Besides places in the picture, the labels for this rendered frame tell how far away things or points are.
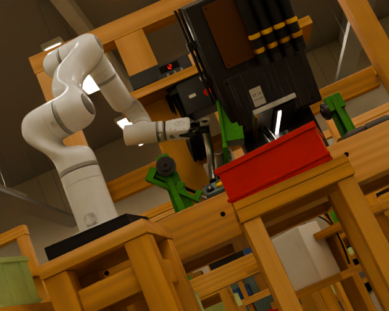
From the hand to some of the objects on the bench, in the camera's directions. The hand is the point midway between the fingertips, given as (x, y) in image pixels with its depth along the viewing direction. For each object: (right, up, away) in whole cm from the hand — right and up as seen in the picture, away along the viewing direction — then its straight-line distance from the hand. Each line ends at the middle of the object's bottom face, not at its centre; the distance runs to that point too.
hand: (204, 126), depth 257 cm
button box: (+9, -27, -39) cm, 48 cm away
